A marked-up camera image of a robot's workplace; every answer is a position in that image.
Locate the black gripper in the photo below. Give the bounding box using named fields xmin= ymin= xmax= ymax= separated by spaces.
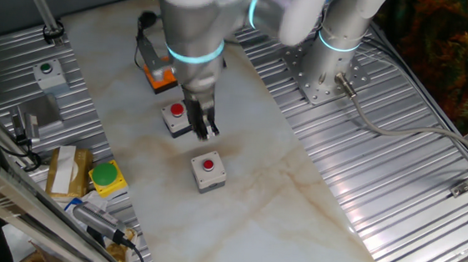
xmin=177 ymin=83 xmax=224 ymax=142

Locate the grey box red mushroom button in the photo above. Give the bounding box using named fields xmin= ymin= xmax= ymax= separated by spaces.
xmin=159 ymin=99 xmax=198 ymax=140

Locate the grey box small red button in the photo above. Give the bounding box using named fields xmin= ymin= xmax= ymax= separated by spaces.
xmin=189 ymin=149 xmax=229 ymax=196

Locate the orange box red mushroom button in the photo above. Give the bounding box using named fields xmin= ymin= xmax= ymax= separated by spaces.
xmin=141 ymin=54 xmax=181 ymax=97

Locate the yellow box green mushroom button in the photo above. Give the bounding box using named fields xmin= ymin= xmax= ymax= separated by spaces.
xmin=86 ymin=158 xmax=130 ymax=201

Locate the brown tissue pack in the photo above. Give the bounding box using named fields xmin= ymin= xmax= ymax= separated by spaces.
xmin=44 ymin=144 xmax=95 ymax=203

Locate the white tissue paper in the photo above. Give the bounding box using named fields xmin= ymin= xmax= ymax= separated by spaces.
xmin=79 ymin=188 xmax=111 ymax=210

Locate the silver handheld scanner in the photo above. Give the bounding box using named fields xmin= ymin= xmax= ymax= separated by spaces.
xmin=68 ymin=199 xmax=140 ymax=249

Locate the crumpled yellow white wrapper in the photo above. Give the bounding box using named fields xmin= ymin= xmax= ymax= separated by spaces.
xmin=102 ymin=224 xmax=140 ymax=262

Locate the grey box small green button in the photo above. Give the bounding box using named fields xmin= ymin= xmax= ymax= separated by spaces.
xmin=30 ymin=56 xmax=73 ymax=98

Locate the silver metal scale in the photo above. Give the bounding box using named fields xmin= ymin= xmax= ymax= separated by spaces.
xmin=8 ymin=90 xmax=67 ymax=149

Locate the colourful patterned cloth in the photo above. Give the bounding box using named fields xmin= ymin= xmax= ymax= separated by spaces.
xmin=365 ymin=0 xmax=468 ymax=136

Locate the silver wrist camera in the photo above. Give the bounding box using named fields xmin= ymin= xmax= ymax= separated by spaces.
xmin=148 ymin=64 xmax=177 ymax=83

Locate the silver camera mount bracket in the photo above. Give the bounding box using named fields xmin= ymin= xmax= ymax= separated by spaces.
xmin=133 ymin=24 xmax=176 ymax=77

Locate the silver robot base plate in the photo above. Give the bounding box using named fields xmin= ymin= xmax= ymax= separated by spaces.
xmin=278 ymin=40 xmax=374 ymax=111

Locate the black scanner cable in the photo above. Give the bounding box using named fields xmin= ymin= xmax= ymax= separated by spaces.
xmin=125 ymin=239 xmax=151 ymax=262

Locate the thin black cable bundle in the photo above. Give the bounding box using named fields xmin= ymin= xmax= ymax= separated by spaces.
xmin=319 ymin=0 xmax=330 ymax=30

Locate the thick grey robot cable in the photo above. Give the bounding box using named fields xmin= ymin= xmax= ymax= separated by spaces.
xmin=328 ymin=71 xmax=468 ymax=167

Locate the metal pole with black ring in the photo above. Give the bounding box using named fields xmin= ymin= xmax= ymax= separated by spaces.
xmin=8 ymin=0 xmax=68 ymax=48

